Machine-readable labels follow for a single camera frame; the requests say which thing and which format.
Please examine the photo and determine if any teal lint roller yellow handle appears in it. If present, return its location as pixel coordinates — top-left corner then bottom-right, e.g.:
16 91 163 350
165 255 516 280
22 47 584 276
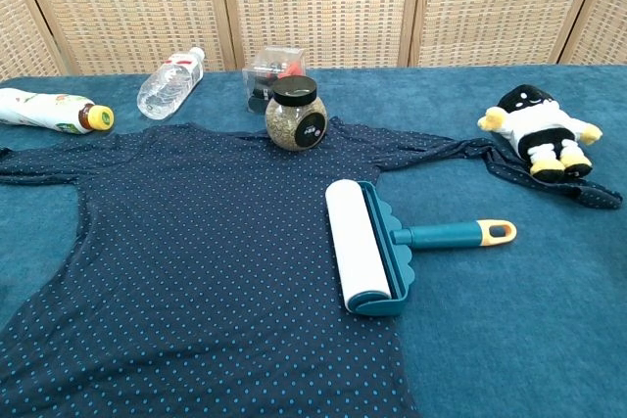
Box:
324 179 518 317

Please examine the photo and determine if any woven bamboo folding screen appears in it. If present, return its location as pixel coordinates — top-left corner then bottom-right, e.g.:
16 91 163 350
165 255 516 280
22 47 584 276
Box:
0 0 627 82

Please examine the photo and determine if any teal tablecloth-covered table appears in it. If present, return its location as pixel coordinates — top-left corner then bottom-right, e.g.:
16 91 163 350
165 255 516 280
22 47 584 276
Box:
0 65 627 418

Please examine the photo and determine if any white tea bottle yellow cap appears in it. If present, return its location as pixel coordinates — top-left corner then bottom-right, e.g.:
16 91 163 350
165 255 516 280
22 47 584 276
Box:
0 87 116 136

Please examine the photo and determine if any black white plush toy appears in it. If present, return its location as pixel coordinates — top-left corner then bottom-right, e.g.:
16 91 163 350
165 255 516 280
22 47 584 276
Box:
477 83 604 183

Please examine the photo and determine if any clear plastic water bottle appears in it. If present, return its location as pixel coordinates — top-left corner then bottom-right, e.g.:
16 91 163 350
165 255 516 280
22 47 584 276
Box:
136 46 206 120

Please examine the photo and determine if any round glass jar black lid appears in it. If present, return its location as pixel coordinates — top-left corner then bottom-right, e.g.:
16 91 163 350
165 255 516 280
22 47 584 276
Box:
265 74 329 153

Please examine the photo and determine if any navy polka dot shirt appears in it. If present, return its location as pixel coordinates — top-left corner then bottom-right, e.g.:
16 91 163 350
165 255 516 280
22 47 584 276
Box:
0 116 624 418

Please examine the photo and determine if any clear plastic box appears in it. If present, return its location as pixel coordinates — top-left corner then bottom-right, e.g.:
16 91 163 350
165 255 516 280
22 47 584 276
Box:
241 45 309 116

